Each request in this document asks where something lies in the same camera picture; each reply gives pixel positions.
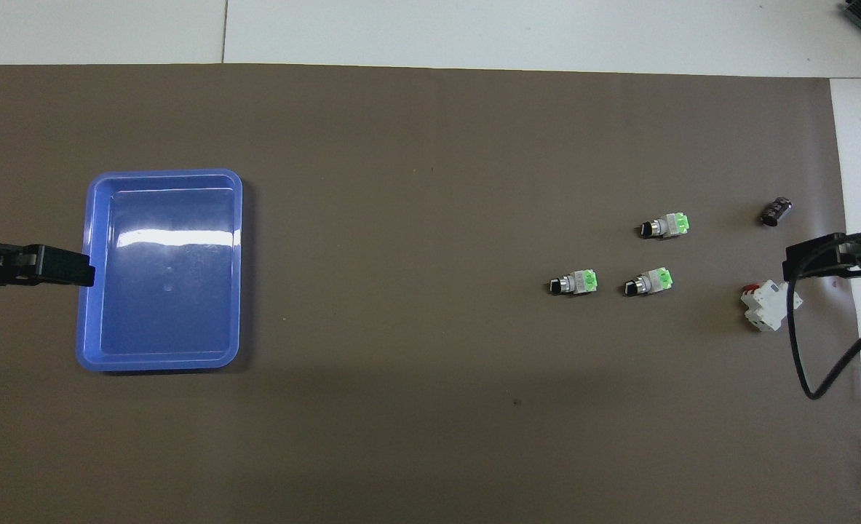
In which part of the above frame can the small black electronic component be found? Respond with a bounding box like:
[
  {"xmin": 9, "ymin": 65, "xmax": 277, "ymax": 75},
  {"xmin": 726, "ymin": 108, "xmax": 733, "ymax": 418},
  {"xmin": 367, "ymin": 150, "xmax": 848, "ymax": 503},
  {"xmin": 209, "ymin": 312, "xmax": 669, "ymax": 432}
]
[{"xmin": 760, "ymin": 195, "xmax": 795, "ymax": 228}]

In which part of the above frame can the blue plastic tray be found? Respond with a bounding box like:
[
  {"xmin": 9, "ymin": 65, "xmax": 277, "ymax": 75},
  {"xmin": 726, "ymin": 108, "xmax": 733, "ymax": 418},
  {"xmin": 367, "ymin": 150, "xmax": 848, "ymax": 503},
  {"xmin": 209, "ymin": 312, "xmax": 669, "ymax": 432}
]
[{"xmin": 75, "ymin": 169, "xmax": 244, "ymax": 373}]

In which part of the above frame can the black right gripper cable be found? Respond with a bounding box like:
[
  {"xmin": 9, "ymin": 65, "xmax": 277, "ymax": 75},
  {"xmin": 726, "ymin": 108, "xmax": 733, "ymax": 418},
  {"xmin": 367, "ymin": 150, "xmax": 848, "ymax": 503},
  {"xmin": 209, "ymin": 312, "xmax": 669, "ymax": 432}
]
[{"xmin": 785, "ymin": 233, "xmax": 861, "ymax": 401}]

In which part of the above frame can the white circuit breaker red lever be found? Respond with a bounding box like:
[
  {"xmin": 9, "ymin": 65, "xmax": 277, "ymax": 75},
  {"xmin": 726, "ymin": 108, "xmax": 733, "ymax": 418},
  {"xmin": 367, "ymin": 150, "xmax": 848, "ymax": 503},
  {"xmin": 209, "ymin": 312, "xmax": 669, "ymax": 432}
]
[{"xmin": 740, "ymin": 280, "xmax": 804, "ymax": 333}]

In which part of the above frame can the green and grey rotary switch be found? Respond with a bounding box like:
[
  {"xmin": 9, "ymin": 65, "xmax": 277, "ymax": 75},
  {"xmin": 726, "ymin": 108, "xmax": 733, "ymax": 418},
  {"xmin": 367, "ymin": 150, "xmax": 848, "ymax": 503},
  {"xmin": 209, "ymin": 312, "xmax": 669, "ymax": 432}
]
[
  {"xmin": 623, "ymin": 267, "xmax": 675, "ymax": 298},
  {"xmin": 547, "ymin": 269, "xmax": 598, "ymax": 297},
  {"xmin": 638, "ymin": 211, "xmax": 691, "ymax": 241}
]

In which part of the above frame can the brown table mat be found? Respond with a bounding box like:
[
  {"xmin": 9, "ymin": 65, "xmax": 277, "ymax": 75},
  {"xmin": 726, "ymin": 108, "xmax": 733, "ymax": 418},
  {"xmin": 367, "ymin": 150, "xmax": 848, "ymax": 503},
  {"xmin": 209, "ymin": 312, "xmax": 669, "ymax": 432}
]
[{"xmin": 0, "ymin": 64, "xmax": 861, "ymax": 524}]

